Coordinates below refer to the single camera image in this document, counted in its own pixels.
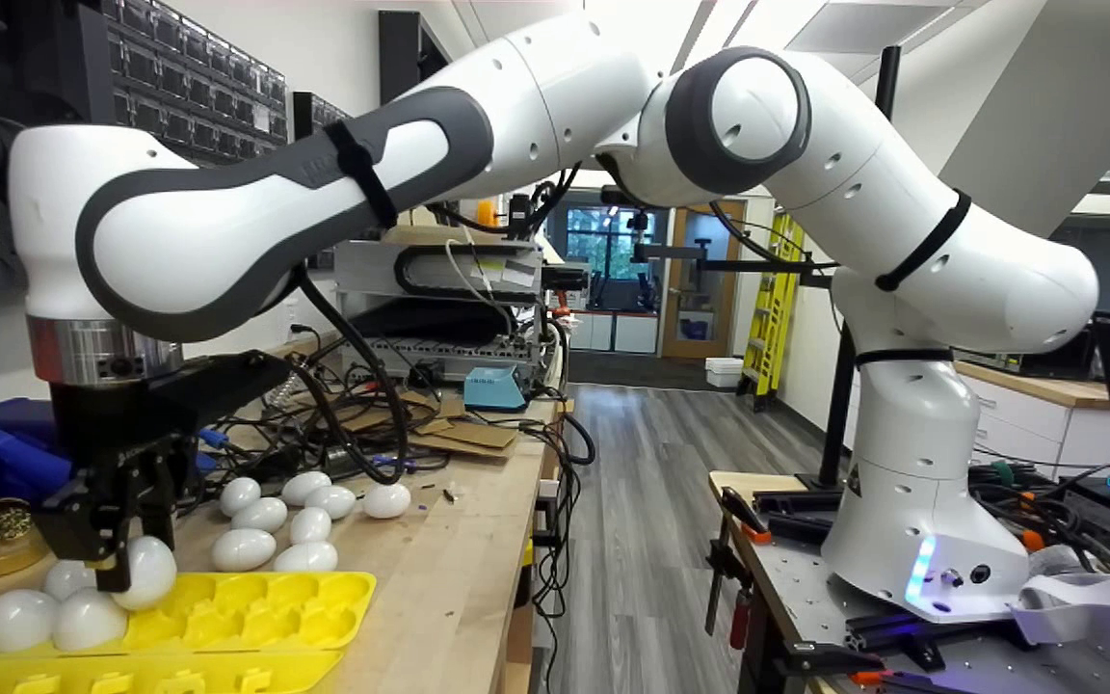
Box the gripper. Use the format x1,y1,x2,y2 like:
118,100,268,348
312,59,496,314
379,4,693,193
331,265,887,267
32,379,201,595

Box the white egg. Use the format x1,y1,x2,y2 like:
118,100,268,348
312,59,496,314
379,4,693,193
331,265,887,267
210,527,278,574
280,469,333,508
288,506,333,546
229,496,290,535
52,587,130,653
219,476,263,518
112,535,178,612
42,559,99,601
304,485,358,521
361,482,413,521
272,541,340,575
0,589,60,654

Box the yellow plastic egg holder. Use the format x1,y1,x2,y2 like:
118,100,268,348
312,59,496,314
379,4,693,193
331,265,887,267
0,571,379,694

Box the round gold tin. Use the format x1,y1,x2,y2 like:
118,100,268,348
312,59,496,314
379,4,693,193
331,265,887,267
0,496,51,580

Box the blue plastic case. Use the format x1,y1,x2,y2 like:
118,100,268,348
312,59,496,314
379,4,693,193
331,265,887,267
0,397,76,504

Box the pieces of brown cardboard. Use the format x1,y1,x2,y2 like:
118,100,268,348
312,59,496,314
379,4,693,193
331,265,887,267
329,386,520,461

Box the blue soldering station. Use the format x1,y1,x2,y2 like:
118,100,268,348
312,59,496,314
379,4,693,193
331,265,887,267
462,364,530,414

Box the grey bench machine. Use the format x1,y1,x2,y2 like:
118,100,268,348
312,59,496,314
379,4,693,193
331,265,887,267
331,224,570,388

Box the window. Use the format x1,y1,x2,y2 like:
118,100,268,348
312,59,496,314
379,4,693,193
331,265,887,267
566,205,658,311

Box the wooden door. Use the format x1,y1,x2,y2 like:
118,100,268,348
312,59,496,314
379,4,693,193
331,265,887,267
660,199,750,360

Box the black and orange clamp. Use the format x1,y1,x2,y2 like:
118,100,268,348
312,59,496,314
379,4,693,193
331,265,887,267
703,486,774,653

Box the yellow ladder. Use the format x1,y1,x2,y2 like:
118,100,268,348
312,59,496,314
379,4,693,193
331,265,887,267
737,210,807,413

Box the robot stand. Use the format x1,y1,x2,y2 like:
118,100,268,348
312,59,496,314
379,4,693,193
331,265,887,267
707,469,1110,694

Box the white cabinet with wooden top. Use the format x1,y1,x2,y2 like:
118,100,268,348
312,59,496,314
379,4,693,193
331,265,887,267
842,360,1110,480

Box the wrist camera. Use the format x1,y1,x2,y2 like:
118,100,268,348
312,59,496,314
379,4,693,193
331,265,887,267
139,350,294,435

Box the tangle of black cables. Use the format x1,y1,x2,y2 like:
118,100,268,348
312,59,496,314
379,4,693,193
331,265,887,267
513,384,598,676

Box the wall cabinet of small drawers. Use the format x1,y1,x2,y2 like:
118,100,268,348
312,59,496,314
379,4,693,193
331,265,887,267
92,0,291,167

